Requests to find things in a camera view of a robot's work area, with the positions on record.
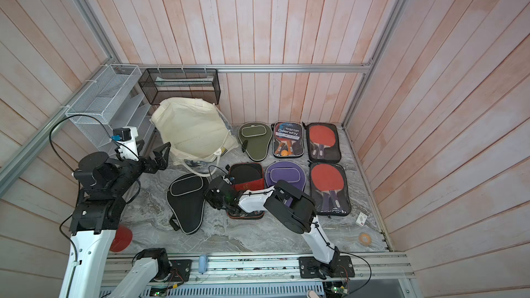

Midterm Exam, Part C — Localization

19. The purple paddle cover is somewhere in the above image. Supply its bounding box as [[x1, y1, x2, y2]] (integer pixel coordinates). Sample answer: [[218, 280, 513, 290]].
[[265, 161, 306, 192]]

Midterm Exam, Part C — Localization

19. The white wire mesh shelf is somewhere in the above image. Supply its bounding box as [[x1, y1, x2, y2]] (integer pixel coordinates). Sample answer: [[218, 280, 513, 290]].
[[66, 64, 155, 157]]

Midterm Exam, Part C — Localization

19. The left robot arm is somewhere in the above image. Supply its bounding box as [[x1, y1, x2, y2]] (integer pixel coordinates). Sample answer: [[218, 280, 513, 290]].
[[59, 143, 171, 297]]

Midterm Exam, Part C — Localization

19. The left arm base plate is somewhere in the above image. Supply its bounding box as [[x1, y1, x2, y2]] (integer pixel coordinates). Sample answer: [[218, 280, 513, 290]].
[[153, 259, 192, 282]]

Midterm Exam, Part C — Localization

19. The green paddle cover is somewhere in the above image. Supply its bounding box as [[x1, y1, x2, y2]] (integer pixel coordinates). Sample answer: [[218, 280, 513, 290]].
[[237, 122, 273, 162]]

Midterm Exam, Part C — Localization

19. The red paddle case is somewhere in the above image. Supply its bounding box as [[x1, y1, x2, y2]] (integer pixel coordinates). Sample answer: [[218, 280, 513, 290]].
[[309, 163, 351, 217], [306, 123, 342, 164]]

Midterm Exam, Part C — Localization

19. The red black paddle cover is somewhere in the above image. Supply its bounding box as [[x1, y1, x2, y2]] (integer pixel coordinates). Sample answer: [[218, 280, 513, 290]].
[[226, 163, 264, 219]]

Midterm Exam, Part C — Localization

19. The red pen cup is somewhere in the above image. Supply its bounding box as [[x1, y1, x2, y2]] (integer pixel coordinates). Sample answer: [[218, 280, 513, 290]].
[[110, 225, 133, 253]]

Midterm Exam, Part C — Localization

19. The canvas tote bag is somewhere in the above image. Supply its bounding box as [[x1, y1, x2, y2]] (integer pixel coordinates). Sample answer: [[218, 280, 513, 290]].
[[150, 97, 239, 177]]

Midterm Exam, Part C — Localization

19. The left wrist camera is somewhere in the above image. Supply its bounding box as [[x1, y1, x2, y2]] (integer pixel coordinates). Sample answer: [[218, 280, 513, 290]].
[[111, 126, 139, 161]]

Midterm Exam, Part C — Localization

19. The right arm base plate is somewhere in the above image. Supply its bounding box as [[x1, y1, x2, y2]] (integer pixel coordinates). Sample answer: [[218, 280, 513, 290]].
[[298, 255, 355, 280]]

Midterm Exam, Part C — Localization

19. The small blue cylinder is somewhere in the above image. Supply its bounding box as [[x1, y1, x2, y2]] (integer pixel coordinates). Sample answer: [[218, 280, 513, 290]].
[[198, 255, 208, 274]]

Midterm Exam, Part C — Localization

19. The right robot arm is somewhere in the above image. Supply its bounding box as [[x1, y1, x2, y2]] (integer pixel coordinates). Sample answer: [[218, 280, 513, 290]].
[[204, 177, 340, 279]]

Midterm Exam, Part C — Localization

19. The black mesh basket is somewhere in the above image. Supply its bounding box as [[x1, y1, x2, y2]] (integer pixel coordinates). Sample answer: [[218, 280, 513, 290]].
[[139, 68, 221, 106]]

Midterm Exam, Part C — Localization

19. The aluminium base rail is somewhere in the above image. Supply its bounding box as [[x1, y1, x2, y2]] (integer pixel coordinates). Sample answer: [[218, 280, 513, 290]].
[[119, 248, 415, 297]]

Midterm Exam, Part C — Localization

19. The Deerway paddle set pack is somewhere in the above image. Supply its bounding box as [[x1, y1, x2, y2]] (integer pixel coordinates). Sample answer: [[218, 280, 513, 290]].
[[272, 121, 304, 159]]

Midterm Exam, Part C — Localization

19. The small white tag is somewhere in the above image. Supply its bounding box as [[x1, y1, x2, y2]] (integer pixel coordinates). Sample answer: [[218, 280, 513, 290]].
[[356, 212, 368, 226]]

